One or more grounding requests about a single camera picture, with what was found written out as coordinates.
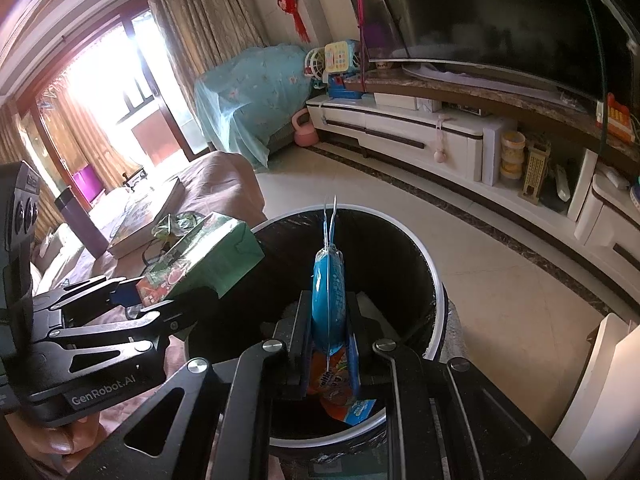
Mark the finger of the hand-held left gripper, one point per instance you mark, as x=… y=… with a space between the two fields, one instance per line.
x=100 y=330
x=125 y=292

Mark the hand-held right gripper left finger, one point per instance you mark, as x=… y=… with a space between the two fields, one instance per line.
x=300 y=330

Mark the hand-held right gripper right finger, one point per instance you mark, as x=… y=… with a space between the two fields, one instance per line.
x=356 y=360

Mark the orange snack packet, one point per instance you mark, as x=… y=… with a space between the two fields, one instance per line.
x=332 y=385

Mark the blue snack packet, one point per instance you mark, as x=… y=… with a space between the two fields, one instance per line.
x=330 y=290

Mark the white trash bin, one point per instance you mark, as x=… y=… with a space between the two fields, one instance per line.
x=400 y=270

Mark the person's left hand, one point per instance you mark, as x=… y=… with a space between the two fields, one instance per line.
x=62 y=440

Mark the purple thermos bottle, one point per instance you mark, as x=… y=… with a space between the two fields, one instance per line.
x=80 y=225

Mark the stack of picture books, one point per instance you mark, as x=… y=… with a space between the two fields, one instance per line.
x=145 y=215

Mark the crumpled pale plastic wrapper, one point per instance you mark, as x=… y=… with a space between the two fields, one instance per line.
x=175 y=225

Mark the purple storage box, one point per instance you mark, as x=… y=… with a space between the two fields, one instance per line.
x=90 y=182

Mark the pink printed tablecloth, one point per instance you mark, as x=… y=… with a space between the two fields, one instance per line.
x=220 y=175

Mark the pink kettlebell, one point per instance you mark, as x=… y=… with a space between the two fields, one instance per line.
x=305 y=132

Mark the white television cabinet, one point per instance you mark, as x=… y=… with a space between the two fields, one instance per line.
x=400 y=130

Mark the teal furniture cover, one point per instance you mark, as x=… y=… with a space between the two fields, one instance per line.
x=250 y=95

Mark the white side cabinet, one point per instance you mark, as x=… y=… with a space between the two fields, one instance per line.
x=600 y=390

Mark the yellow plastic container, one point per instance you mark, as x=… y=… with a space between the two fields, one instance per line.
x=512 y=155

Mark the white toy basket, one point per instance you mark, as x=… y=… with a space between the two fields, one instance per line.
x=315 y=62

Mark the toy cash register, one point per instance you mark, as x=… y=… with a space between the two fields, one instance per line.
x=342 y=65

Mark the beige curtain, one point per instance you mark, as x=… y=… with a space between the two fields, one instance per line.
x=205 y=35

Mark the white remote control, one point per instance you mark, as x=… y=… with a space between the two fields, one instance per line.
x=611 y=176
x=562 y=182

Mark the pink thin rod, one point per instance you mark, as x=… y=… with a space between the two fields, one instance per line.
x=360 y=20

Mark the red yellow toy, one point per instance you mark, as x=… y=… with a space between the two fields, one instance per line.
x=617 y=117

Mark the black television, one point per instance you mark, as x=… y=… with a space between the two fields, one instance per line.
x=475 y=10

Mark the green thin rod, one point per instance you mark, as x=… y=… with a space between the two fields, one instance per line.
x=597 y=60

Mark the red knot wall decoration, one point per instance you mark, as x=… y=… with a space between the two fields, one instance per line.
x=290 y=5

